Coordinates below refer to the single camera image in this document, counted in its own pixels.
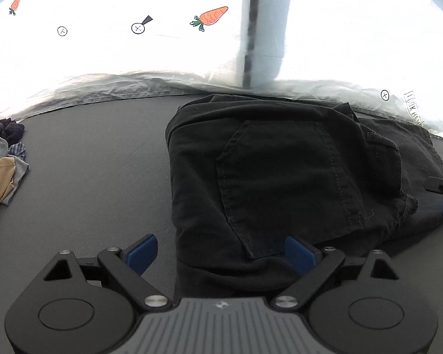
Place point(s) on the grey cloth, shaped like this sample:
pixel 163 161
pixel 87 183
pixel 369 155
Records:
pixel 20 171

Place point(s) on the white carrot print curtain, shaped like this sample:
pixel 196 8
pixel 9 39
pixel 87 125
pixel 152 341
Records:
pixel 133 44

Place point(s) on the black pants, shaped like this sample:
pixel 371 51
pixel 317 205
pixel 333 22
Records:
pixel 280 169

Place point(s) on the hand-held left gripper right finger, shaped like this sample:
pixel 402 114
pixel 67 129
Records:
pixel 301 254

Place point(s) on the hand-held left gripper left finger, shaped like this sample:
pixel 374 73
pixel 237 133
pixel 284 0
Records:
pixel 143 252

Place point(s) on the dark navy cloth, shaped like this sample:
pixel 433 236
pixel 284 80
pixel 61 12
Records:
pixel 5 132

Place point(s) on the pile of mixed clothes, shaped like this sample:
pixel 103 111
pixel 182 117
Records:
pixel 17 149

